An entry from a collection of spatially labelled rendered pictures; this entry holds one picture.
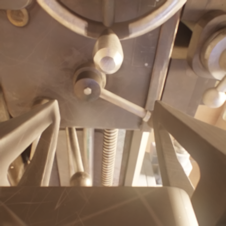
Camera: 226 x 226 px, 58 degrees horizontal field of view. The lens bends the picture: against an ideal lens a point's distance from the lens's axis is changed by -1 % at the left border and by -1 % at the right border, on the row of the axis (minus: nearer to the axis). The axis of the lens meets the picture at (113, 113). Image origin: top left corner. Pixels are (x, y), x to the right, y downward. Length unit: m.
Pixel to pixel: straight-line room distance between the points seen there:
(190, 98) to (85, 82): 0.20
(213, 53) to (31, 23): 0.27
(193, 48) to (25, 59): 0.27
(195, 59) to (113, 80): 0.14
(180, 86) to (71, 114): 0.21
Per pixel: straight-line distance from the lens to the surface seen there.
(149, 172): 1.19
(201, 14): 0.36
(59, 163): 0.80
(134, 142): 0.68
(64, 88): 0.39
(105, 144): 0.59
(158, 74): 0.37
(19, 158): 0.82
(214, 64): 0.32
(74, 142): 0.45
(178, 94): 0.40
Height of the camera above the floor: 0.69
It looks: 3 degrees up
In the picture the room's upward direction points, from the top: 93 degrees clockwise
